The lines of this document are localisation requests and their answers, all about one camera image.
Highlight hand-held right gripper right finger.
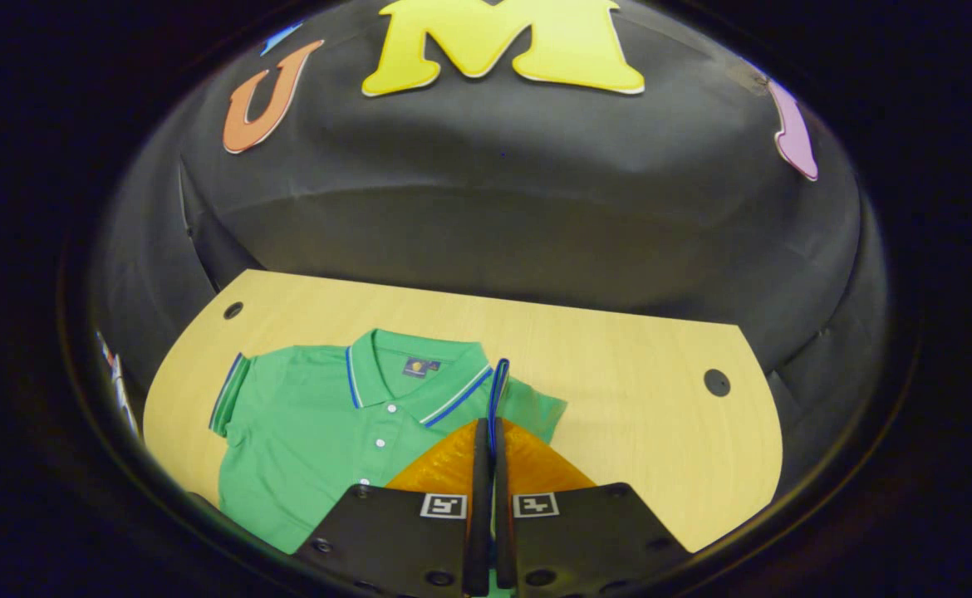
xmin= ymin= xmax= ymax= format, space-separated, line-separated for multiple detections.
xmin=493 ymin=419 xmax=691 ymax=598

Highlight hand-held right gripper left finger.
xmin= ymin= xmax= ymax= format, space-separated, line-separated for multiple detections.
xmin=295 ymin=419 xmax=492 ymax=598

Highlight green T-shirt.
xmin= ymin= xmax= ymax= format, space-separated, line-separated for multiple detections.
xmin=208 ymin=328 xmax=568 ymax=598

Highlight black backdrop cloth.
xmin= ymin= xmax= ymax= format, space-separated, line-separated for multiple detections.
xmin=91 ymin=0 xmax=890 ymax=491

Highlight white printed card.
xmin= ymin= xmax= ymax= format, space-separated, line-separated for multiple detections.
xmin=96 ymin=331 xmax=142 ymax=441

